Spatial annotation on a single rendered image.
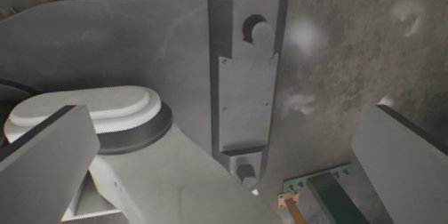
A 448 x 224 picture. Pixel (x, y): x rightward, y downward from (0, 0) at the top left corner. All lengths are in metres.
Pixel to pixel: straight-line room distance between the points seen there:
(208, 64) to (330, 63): 0.46
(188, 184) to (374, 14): 0.73
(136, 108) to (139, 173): 0.09
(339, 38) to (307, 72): 0.14
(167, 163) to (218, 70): 0.22
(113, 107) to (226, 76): 0.22
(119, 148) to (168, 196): 0.10
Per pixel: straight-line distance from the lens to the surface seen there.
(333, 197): 1.06
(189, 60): 0.47
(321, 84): 0.84
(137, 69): 0.48
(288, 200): 1.16
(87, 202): 0.49
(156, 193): 0.29
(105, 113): 0.35
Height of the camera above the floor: 0.61
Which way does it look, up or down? 58 degrees down
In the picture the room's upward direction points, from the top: 157 degrees clockwise
